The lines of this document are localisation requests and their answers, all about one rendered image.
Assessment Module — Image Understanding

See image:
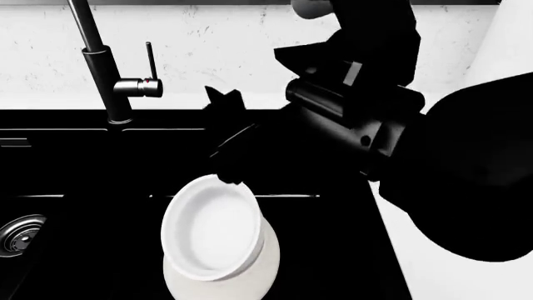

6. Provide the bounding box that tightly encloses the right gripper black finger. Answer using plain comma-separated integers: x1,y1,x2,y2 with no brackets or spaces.
209,123,292,186
202,85,288,127

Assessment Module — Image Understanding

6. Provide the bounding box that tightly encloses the white bowl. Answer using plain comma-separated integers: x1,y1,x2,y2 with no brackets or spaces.
160,173,266,283
162,215,281,300

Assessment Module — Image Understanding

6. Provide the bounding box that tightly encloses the black kitchen sink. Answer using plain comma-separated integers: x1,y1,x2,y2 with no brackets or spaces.
0,108,414,300

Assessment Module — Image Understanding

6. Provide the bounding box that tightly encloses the steel sink drain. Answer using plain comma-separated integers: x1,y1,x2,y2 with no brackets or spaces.
0,213,47,259

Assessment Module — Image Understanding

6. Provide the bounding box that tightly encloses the dark metal kitchen faucet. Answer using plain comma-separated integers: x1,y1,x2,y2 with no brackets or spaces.
66,0,164,126

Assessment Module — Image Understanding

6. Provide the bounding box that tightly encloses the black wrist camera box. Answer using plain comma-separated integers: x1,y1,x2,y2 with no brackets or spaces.
273,0,422,88

